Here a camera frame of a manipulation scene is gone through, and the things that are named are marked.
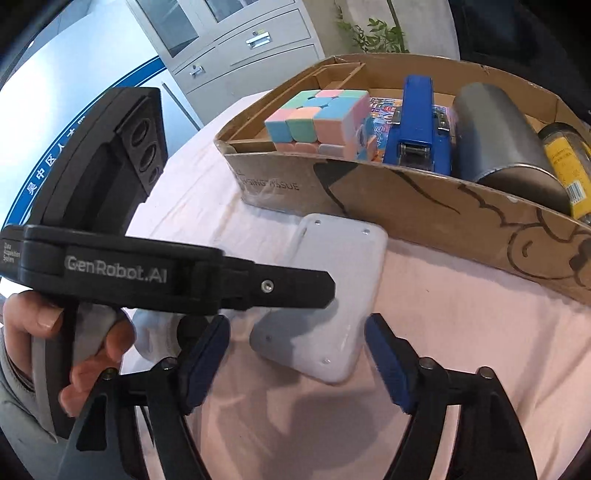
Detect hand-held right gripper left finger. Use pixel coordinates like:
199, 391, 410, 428
58, 315, 230, 480

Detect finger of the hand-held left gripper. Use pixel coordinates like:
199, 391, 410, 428
222, 258, 336, 319

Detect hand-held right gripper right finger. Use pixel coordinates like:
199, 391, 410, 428
365, 314, 539, 480

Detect white plastic bottle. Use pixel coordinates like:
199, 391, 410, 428
134, 308, 185, 370

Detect white plastic case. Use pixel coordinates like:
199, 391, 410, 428
249, 213, 389, 385

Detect brown cardboard box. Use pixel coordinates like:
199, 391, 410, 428
213, 54, 591, 305

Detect pastel puzzle cube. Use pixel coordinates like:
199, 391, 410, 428
264, 89, 377, 161

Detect colourful board game box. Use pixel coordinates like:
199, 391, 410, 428
355, 95, 458, 163

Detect blue stapler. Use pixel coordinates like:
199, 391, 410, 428
382, 76, 453, 176

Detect silver tin can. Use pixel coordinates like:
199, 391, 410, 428
451, 83, 573, 215

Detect yellow label glass jar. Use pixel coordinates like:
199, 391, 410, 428
538, 122, 591, 227

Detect person's left forearm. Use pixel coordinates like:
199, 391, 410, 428
0, 332, 56, 444

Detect person's left hand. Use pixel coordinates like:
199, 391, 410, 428
0, 290, 137, 417

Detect pink tablecloth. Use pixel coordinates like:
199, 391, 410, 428
124, 88, 591, 480

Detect grey metal cabinet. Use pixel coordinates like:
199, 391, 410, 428
127, 0, 319, 95

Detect tall leafy green plant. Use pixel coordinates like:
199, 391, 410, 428
337, 0, 409, 54

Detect black television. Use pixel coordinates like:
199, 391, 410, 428
451, 0, 591, 114

